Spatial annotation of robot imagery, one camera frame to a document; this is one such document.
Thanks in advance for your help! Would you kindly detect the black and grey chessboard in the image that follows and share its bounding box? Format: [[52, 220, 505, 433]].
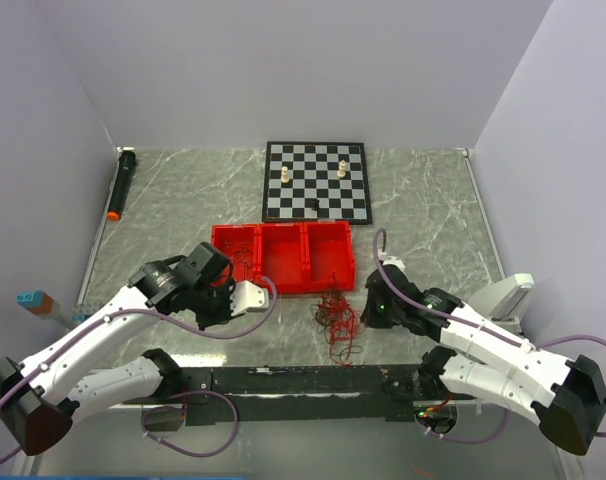
[[262, 141, 373, 225]]

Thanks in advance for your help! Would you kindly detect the red cable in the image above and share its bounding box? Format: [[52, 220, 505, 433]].
[[315, 272, 362, 366]]

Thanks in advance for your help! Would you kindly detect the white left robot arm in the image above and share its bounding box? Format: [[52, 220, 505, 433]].
[[0, 242, 236, 456]]

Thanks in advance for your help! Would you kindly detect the grey and blue toy block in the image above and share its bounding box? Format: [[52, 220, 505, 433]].
[[71, 302, 102, 324]]

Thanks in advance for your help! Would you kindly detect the red three-compartment plastic tray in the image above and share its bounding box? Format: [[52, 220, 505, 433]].
[[211, 221, 356, 295]]

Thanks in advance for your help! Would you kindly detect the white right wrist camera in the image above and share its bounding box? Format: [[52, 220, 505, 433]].
[[381, 256, 406, 272]]

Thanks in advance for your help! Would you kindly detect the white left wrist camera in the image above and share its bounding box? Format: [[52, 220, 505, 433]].
[[230, 280, 270, 317]]

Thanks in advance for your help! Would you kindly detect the blue and brown toy block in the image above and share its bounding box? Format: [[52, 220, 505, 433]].
[[16, 290, 54, 317]]

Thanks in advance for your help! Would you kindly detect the white chess piece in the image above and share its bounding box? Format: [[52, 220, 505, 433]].
[[280, 166, 290, 184], [337, 160, 347, 178]]

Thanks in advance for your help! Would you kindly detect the white chess piece left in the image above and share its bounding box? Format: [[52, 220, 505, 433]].
[[280, 166, 290, 184]]

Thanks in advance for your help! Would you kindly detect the white chess piece right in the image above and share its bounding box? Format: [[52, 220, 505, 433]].
[[337, 160, 347, 178]]

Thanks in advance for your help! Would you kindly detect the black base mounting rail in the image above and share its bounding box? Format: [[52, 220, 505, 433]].
[[126, 364, 448, 426]]

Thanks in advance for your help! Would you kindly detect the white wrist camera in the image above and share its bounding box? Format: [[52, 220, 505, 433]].
[[381, 256, 406, 272], [230, 280, 270, 317]]

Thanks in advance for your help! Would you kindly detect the black marker with orange cap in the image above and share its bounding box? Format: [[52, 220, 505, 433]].
[[106, 150, 137, 221]]

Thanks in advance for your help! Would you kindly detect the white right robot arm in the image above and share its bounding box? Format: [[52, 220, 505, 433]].
[[362, 264, 606, 456]]

